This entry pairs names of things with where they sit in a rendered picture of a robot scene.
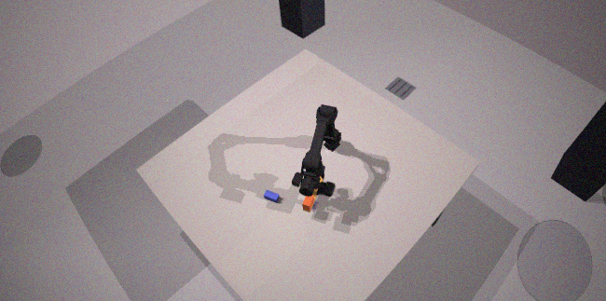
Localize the orange bar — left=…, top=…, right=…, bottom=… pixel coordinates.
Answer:
left=302, top=177, right=323, bottom=212

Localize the blue cube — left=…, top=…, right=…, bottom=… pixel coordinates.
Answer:
left=264, top=189, right=279, bottom=203

